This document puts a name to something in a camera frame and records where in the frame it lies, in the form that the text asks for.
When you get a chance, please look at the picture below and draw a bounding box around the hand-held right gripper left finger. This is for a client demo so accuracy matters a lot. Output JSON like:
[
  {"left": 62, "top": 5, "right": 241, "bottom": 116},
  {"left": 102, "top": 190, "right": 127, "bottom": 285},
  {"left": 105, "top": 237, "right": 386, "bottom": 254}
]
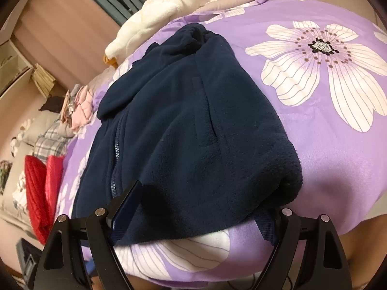
[{"left": 32, "top": 180, "right": 144, "bottom": 290}]

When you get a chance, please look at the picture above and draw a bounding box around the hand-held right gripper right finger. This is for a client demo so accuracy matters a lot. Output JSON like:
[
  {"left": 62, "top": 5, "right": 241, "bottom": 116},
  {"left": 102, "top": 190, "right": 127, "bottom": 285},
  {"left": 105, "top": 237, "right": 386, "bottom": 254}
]
[{"left": 253, "top": 207, "right": 353, "bottom": 290}]

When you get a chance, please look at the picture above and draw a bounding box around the navy fleece jacket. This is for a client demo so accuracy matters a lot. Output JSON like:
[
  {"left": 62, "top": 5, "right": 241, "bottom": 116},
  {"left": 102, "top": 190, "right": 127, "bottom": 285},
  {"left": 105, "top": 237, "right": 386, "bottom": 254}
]
[{"left": 71, "top": 24, "right": 303, "bottom": 246}]

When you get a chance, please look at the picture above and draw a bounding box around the red quilted jacket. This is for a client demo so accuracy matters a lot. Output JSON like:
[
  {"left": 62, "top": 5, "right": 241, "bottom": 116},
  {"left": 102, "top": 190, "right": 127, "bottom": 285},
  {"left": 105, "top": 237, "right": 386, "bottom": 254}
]
[{"left": 24, "top": 155, "right": 65, "bottom": 246}]

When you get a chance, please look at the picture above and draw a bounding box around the plaid cloth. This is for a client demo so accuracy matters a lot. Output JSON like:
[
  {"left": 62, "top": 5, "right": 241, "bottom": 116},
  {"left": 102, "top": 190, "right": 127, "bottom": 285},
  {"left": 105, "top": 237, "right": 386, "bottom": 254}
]
[{"left": 33, "top": 123, "right": 76, "bottom": 158}]

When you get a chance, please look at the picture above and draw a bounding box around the purple floral blanket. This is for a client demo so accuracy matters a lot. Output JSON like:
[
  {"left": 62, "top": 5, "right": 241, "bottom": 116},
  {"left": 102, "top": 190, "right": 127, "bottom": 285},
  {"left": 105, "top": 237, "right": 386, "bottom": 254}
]
[{"left": 56, "top": 0, "right": 387, "bottom": 287}]

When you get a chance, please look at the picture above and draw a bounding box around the pink quilted garment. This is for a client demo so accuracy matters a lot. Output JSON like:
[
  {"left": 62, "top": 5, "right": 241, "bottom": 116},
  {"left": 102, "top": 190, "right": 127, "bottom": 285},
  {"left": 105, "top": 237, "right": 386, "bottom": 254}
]
[{"left": 60, "top": 85, "right": 100, "bottom": 136}]

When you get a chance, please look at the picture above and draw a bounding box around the black cloth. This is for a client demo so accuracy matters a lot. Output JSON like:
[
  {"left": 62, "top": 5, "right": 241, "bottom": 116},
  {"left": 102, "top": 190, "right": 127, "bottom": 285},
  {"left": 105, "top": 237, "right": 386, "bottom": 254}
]
[{"left": 39, "top": 95, "right": 69, "bottom": 114}]

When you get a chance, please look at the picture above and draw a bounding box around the stack of books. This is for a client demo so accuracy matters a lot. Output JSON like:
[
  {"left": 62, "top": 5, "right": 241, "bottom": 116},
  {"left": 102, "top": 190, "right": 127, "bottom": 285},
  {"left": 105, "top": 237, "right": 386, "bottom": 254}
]
[{"left": 31, "top": 63, "right": 57, "bottom": 98}]

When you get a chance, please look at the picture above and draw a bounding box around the white shelf unit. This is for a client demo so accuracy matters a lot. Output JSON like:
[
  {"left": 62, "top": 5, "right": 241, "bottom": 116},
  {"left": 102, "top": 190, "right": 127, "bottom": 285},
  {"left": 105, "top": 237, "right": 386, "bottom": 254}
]
[{"left": 0, "top": 32, "right": 34, "bottom": 97}]

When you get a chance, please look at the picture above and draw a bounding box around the white plush toy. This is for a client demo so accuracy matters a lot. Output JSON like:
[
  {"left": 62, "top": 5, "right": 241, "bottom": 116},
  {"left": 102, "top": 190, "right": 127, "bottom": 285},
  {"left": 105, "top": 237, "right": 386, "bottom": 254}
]
[{"left": 104, "top": 0, "right": 201, "bottom": 58}]

